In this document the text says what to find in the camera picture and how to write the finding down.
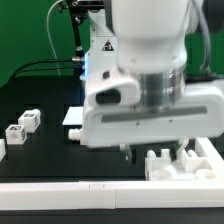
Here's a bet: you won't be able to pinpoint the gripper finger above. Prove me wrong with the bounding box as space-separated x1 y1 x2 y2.
174 138 189 158
120 144 133 163

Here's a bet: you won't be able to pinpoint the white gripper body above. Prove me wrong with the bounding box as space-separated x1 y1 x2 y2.
81 69 224 148

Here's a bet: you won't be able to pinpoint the white chair seat block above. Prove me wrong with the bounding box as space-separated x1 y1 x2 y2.
145 149 216 181

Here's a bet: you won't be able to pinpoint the white right fence bar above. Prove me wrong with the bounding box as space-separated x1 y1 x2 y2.
195 138 224 181

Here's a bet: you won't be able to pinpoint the white fence bar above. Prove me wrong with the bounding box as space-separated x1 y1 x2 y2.
195 138 224 181
0 180 224 211

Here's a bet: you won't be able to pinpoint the flat white tagged plate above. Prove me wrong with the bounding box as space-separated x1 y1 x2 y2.
62 106 83 125

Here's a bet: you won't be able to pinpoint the white front fence bar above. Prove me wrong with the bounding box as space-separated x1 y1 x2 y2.
0 180 224 211

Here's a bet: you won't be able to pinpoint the small white cube block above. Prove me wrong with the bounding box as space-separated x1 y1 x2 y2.
5 124 27 145

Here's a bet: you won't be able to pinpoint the white fence piece left edge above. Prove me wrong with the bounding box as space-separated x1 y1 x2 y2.
0 139 6 162

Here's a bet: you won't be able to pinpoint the black cables at base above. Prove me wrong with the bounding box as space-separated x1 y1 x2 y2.
9 56 84 80

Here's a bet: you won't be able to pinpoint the white cable behind robot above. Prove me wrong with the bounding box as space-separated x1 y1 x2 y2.
46 0 64 77

